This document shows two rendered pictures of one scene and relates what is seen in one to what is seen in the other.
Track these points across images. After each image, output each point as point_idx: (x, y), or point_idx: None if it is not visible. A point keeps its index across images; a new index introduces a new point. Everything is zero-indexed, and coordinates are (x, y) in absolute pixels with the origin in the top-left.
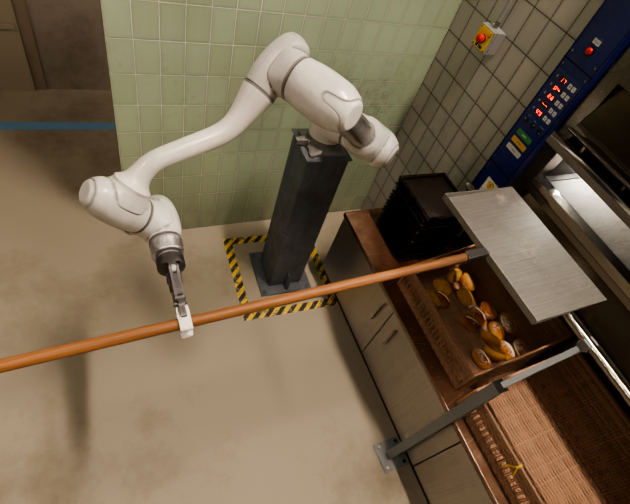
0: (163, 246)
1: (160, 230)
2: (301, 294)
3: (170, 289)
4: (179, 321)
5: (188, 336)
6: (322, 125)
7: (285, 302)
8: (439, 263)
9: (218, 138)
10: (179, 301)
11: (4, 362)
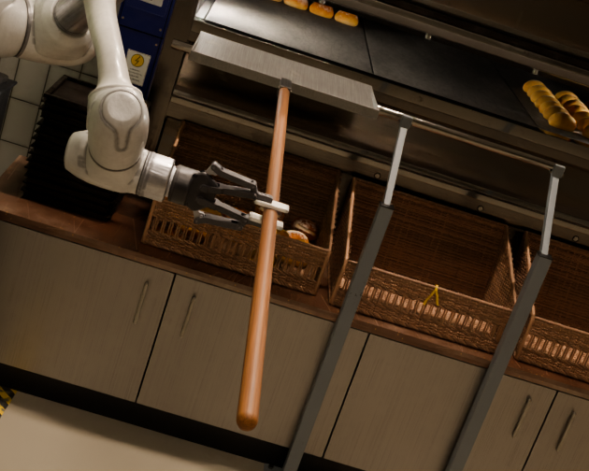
0: (171, 162)
1: (145, 152)
2: (280, 157)
3: (214, 204)
4: (275, 206)
5: (282, 224)
6: None
7: (281, 168)
8: (286, 100)
9: (117, 20)
10: (256, 189)
11: (265, 286)
